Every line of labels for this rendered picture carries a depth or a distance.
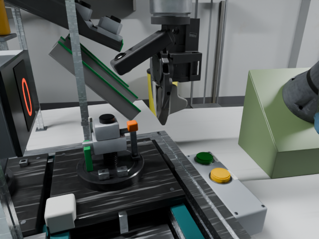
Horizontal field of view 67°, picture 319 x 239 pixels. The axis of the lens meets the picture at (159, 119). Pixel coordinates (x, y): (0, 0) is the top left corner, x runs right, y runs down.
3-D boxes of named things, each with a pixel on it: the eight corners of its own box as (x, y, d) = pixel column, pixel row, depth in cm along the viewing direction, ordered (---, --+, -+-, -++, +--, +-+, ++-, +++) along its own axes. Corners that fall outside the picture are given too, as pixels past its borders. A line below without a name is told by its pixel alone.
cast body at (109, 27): (119, 46, 70) (128, 22, 68) (116, 47, 66) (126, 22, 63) (91, 33, 69) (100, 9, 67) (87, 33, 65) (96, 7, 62)
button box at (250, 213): (208, 170, 64) (210, 150, 61) (263, 232, 46) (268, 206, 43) (183, 175, 62) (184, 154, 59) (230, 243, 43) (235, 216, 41)
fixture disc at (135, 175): (136, 149, 60) (135, 142, 59) (152, 183, 48) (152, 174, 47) (77, 158, 56) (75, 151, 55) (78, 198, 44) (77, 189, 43)
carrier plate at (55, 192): (149, 143, 67) (149, 136, 66) (185, 202, 46) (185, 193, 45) (56, 158, 60) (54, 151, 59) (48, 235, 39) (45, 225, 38)
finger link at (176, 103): (189, 127, 50) (191, 84, 47) (162, 131, 49) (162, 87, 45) (182, 121, 53) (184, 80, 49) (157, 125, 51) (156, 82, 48)
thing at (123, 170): (126, 171, 48) (126, 165, 48) (128, 176, 47) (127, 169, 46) (117, 173, 48) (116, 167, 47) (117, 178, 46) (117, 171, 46)
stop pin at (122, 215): (126, 226, 44) (126, 209, 42) (128, 232, 43) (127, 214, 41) (119, 228, 43) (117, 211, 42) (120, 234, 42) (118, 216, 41)
